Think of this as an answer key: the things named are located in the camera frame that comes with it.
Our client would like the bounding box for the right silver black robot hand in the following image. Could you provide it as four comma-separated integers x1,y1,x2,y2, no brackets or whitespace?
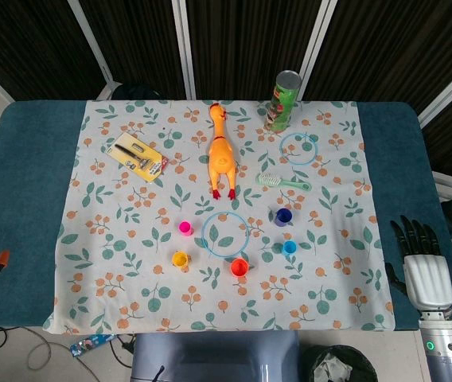
384,214,452,311

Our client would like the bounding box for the dark blue plastic cup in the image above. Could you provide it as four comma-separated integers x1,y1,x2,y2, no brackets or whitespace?
274,207,294,228

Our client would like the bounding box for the yellow plastic cup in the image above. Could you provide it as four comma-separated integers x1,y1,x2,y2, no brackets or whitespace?
171,250,191,273

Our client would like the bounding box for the orange plastic cup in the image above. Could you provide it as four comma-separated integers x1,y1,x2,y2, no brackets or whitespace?
230,257,250,279

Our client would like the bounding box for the teal table cover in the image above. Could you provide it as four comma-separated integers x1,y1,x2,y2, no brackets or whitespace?
0,99,452,332

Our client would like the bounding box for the black trash bin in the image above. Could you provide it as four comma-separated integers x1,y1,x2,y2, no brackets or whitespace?
303,344,379,382

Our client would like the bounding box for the colourful printed wrapper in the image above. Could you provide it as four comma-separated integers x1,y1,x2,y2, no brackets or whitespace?
69,333,116,358

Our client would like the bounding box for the floral printed tablecloth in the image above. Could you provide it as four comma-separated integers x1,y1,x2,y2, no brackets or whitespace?
41,99,395,335

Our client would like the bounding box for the yellow razor blister pack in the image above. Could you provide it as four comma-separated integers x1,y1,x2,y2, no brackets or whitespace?
105,131,170,183

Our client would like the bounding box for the mint green hairbrush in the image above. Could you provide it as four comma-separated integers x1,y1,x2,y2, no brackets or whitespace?
255,172,313,193

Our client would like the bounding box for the green chips can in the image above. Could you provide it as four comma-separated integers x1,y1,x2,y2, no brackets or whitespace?
263,70,302,133

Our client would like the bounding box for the black bag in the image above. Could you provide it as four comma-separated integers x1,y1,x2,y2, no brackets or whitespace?
111,81,163,101

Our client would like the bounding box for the grey-blue robot torso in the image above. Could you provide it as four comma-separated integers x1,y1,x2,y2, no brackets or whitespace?
130,332,301,382

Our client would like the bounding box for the orange rubber chicken toy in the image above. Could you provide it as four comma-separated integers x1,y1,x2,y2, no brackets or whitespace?
207,102,238,201

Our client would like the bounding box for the dark white-framed partition screen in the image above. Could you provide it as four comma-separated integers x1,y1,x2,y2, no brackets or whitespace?
0,0,452,200

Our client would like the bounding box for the small light blue ring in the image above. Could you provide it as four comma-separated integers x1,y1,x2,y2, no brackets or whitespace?
279,131,319,167

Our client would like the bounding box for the large light blue ring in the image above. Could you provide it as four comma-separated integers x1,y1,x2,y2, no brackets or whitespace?
201,210,250,258

